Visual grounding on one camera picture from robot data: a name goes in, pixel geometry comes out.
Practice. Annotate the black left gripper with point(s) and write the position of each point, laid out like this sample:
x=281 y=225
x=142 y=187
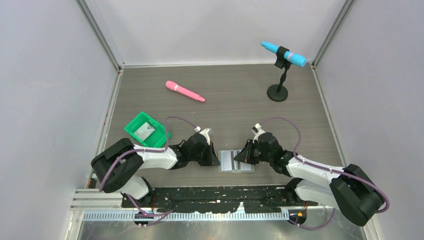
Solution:
x=212 y=159

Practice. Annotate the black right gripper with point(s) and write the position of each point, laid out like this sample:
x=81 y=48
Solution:
x=246 y=155

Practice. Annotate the grey card holder wallet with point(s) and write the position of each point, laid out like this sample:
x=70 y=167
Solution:
x=229 y=165

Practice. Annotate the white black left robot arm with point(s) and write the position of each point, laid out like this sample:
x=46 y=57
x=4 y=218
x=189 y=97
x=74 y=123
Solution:
x=116 y=166

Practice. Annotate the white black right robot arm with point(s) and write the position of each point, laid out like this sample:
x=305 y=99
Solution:
x=346 y=189

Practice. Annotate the silver card in bin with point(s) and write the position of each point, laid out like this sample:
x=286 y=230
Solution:
x=144 y=131

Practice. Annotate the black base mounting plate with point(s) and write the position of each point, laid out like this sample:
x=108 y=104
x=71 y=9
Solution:
x=220 y=199

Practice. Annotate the black microphone stand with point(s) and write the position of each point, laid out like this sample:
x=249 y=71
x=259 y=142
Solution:
x=277 y=92

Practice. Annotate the green plastic bin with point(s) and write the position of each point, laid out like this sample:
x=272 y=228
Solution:
x=157 y=139

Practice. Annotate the pink toy microphone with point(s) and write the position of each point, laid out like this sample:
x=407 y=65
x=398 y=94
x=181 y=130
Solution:
x=173 y=86

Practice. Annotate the blue toy microphone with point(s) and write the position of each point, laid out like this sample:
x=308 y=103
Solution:
x=284 y=55

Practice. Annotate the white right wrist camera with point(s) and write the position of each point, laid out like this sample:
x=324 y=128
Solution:
x=257 y=131

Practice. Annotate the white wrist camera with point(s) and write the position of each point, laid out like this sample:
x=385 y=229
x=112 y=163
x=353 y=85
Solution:
x=206 y=132
x=257 y=131

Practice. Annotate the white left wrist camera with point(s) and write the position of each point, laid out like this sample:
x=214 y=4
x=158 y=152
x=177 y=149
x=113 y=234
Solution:
x=206 y=132

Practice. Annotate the aluminium front rail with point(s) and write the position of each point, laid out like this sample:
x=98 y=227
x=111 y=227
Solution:
x=96 y=206

